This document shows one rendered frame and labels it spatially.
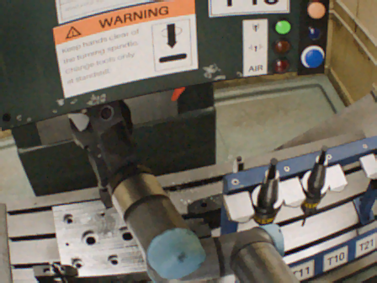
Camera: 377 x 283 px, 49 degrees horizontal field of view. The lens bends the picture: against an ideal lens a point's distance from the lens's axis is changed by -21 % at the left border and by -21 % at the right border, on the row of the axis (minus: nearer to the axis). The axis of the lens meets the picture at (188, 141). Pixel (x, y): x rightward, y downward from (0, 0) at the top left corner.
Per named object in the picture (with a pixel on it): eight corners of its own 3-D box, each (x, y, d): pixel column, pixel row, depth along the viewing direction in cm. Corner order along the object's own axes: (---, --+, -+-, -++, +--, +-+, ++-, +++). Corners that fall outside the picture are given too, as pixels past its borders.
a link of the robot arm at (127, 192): (119, 206, 66) (172, 184, 68) (105, 182, 68) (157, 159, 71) (127, 232, 72) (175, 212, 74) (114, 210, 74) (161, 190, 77)
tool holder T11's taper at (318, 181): (323, 172, 94) (329, 151, 89) (326, 189, 91) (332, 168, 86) (305, 174, 94) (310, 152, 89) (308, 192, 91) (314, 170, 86)
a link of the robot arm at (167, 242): (161, 288, 66) (156, 269, 59) (127, 235, 72) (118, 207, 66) (209, 269, 68) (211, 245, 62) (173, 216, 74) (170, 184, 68)
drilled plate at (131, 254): (177, 273, 111) (177, 264, 108) (69, 285, 108) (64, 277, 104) (157, 202, 127) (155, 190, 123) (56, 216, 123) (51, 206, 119)
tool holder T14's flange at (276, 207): (279, 189, 95) (281, 182, 93) (284, 214, 91) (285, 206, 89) (249, 194, 95) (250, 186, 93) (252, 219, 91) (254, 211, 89)
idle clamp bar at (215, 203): (283, 199, 130) (287, 185, 125) (191, 230, 125) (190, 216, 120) (276, 186, 133) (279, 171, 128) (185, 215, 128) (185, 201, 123)
